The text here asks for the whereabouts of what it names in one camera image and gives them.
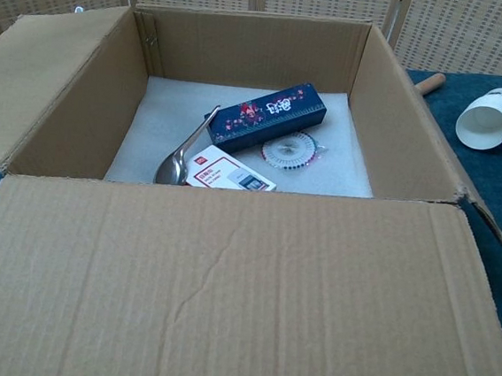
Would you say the red cardboard shipping box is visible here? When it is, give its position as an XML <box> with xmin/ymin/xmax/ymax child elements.
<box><xmin>0</xmin><ymin>0</ymin><xmax>502</xmax><ymax>376</ymax></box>

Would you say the white and red card box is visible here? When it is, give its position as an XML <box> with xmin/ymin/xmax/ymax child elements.
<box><xmin>183</xmin><ymin>142</ymin><xmax>282</xmax><ymax>196</ymax></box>

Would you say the small dark blue box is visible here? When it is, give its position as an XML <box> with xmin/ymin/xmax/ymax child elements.
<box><xmin>200</xmin><ymin>71</ymin><xmax>331</xmax><ymax>164</ymax></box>

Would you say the round pin wheel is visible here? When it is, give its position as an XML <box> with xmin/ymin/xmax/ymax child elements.
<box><xmin>259</xmin><ymin>127</ymin><xmax>332</xmax><ymax>175</ymax></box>

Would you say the metal spoon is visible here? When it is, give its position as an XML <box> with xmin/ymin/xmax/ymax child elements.
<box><xmin>153</xmin><ymin>98</ymin><xmax>222</xmax><ymax>191</ymax></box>

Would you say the teal fabric table cover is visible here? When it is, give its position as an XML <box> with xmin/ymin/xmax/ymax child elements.
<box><xmin>0</xmin><ymin>28</ymin><xmax>502</xmax><ymax>369</ymax></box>

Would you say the wicker folding screen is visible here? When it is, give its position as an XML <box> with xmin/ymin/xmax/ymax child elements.
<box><xmin>0</xmin><ymin>0</ymin><xmax>502</xmax><ymax>88</ymax></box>

